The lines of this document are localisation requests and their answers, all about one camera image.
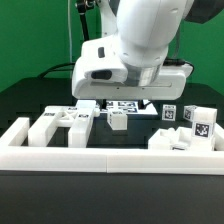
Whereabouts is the small tagged nut cube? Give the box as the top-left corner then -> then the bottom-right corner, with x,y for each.
183,105 -> 197,121
162,104 -> 176,121

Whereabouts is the white U-shaped fence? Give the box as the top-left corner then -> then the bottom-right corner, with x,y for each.
0,117 -> 224,175

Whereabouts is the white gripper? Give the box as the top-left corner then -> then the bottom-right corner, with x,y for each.
72,62 -> 194,110

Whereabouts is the white chair seat part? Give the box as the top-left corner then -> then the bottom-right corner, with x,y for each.
148,127 -> 192,150

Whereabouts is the thin white cable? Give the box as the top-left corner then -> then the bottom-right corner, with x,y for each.
67,0 -> 74,80

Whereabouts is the white chair back frame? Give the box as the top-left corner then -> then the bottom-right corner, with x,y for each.
28,106 -> 100,148

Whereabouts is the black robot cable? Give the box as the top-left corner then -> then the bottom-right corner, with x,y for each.
36,0 -> 98,80

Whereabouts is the white tag sheet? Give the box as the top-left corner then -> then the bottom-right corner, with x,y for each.
96,100 -> 157,115

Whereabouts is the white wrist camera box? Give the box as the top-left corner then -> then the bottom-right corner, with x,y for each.
81,36 -> 128,83

